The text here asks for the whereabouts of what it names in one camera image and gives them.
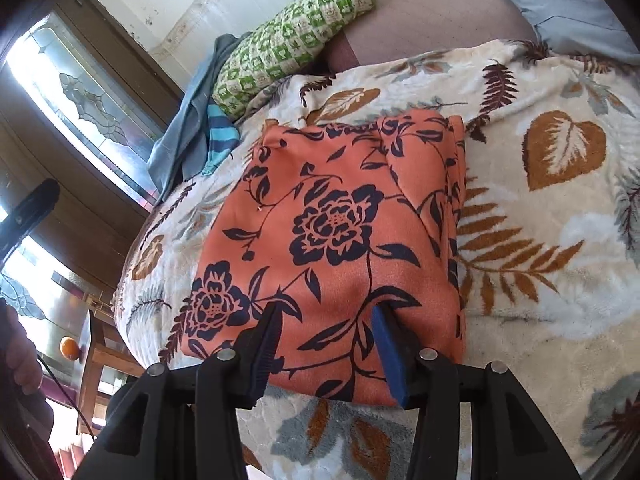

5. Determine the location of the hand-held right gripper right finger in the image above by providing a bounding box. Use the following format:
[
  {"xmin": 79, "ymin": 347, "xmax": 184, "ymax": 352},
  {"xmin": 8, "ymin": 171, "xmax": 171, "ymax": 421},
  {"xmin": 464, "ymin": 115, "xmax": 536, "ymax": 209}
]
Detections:
[{"xmin": 371, "ymin": 305, "xmax": 583, "ymax": 480}]

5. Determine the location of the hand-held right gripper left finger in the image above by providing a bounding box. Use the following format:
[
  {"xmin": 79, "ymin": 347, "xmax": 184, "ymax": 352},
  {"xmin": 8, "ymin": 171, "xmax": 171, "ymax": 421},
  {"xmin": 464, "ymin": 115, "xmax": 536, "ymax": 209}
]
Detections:
[{"xmin": 72, "ymin": 301, "xmax": 281, "ymax": 480}]

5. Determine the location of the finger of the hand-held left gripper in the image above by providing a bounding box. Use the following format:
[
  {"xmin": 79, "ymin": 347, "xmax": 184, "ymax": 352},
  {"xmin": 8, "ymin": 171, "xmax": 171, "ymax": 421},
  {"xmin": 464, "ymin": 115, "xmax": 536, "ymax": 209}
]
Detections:
[{"xmin": 0, "ymin": 178, "xmax": 61, "ymax": 261}]

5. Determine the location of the orange floral garment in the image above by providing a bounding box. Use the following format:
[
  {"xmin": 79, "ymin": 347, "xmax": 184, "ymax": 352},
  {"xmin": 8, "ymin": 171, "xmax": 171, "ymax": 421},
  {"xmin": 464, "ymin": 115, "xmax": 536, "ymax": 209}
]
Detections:
[{"xmin": 182, "ymin": 112, "xmax": 468, "ymax": 406}]

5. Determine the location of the person's left hand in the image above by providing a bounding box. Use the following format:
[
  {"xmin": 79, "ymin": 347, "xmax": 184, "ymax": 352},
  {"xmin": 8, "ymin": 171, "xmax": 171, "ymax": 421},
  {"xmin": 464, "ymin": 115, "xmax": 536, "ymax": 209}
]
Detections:
[{"xmin": 0, "ymin": 297, "xmax": 46, "ymax": 398}]

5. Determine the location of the stained glass window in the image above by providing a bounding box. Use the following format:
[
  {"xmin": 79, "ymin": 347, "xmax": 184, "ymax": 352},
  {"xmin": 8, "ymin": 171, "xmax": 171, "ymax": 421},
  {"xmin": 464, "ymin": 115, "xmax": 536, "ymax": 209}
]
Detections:
[
  {"xmin": 5, "ymin": 12, "xmax": 161, "ymax": 206},
  {"xmin": 0, "ymin": 232, "xmax": 91, "ymax": 361}
]

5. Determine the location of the wooden stool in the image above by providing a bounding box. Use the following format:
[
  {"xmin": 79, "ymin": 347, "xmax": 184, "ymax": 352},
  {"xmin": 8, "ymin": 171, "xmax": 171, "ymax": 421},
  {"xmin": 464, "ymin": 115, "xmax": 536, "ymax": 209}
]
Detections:
[{"xmin": 75, "ymin": 307, "xmax": 146, "ymax": 436}]

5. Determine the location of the leaf-printed beige blanket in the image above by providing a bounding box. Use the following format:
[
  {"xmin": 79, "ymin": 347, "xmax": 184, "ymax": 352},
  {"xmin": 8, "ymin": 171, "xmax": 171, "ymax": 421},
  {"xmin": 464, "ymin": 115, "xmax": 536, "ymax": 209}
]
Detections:
[{"xmin": 112, "ymin": 39, "xmax": 640, "ymax": 480}]

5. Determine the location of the grey-blue garment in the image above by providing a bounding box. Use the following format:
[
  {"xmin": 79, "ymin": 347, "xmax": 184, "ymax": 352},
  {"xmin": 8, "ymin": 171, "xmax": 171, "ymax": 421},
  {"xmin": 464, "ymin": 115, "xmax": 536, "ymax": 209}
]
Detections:
[{"xmin": 146, "ymin": 33, "xmax": 253, "ymax": 206}]

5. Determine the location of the teal striped garment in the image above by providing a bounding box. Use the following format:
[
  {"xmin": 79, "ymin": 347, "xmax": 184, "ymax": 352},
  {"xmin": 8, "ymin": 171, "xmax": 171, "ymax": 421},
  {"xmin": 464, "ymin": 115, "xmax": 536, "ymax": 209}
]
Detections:
[{"xmin": 201, "ymin": 104, "xmax": 241, "ymax": 177}]

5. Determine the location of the green checked pillow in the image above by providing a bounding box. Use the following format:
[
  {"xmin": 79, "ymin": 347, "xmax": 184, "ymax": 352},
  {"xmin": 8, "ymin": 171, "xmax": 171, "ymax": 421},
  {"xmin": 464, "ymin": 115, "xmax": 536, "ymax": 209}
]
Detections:
[{"xmin": 212, "ymin": 0, "xmax": 388, "ymax": 117}]

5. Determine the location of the pink bolster cushion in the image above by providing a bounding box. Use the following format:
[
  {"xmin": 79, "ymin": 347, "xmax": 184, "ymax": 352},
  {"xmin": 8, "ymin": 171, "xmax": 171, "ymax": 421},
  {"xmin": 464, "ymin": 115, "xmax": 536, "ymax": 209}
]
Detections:
[{"xmin": 325, "ymin": 0, "xmax": 538, "ymax": 71}]

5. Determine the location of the dark wooden door frame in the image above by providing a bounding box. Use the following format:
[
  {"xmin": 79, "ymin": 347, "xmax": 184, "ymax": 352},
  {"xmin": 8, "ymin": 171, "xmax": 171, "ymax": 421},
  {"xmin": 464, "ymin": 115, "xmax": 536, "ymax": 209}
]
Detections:
[{"xmin": 0, "ymin": 0, "xmax": 186, "ymax": 311}]

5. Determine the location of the black cable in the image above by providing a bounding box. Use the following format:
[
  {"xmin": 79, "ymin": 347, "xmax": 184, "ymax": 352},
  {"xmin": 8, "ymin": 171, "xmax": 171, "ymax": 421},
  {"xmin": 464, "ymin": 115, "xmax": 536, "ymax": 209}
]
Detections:
[{"xmin": 36, "ymin": 354, "xmax": 98, "ymax": 438}]

